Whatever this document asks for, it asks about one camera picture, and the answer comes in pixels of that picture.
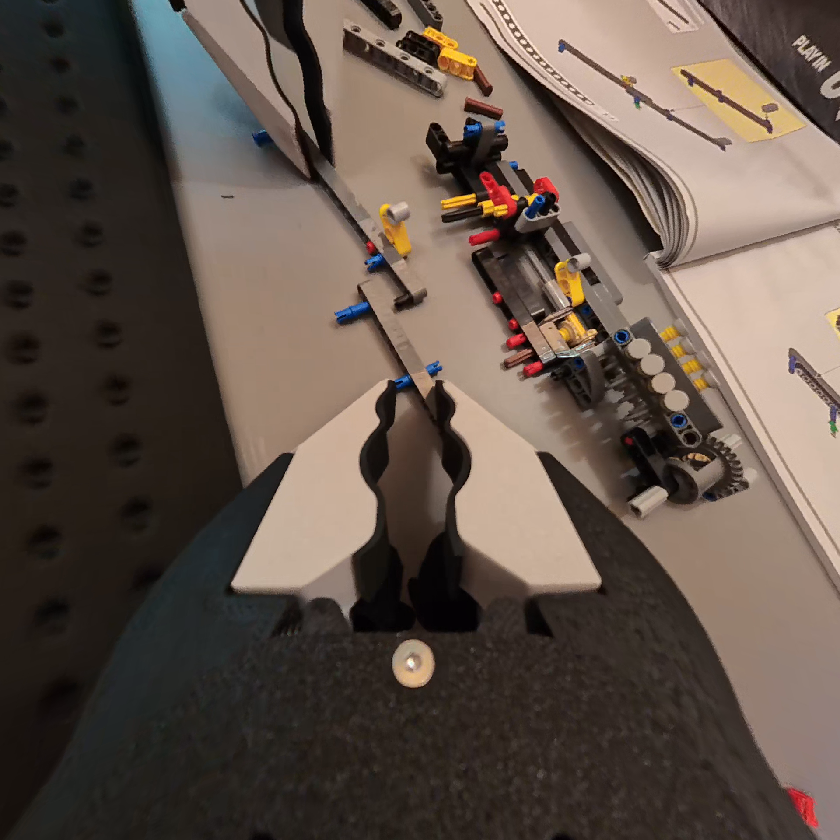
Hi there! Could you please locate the black dimpled mat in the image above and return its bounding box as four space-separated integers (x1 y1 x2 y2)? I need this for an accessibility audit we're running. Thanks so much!
0 0 245 840

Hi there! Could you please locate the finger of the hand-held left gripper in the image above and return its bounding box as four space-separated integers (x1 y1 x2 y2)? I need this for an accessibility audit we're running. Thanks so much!
182 0 311 180
261 0 336 166

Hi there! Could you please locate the open instruction booklet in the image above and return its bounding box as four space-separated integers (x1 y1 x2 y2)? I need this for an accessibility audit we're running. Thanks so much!
466 0 840 592

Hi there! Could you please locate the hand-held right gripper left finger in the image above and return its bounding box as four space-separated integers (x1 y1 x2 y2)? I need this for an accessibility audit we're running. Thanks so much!
231 379 398 598

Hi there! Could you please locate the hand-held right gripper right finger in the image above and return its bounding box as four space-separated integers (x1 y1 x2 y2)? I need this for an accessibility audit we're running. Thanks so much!
433 379 602 602

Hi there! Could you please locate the yellow lego connector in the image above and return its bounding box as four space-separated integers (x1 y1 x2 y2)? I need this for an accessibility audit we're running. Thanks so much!
423 26 479 80

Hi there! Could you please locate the lego set box yellow car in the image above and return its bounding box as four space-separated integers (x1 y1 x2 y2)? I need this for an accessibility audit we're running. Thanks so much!
696 0 840 145

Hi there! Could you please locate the light grey lego beam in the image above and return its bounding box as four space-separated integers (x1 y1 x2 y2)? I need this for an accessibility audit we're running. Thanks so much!
343 21 447 98

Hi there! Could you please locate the grey lego beam yellow piece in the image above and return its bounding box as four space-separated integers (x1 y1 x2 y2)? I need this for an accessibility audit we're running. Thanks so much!
252 130 429 309

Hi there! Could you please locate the partly built lego chassis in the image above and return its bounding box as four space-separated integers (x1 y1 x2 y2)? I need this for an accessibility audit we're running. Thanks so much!
425 117 749 519

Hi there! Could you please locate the black lego connector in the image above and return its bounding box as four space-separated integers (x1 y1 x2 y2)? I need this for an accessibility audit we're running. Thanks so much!
397 29 439 67

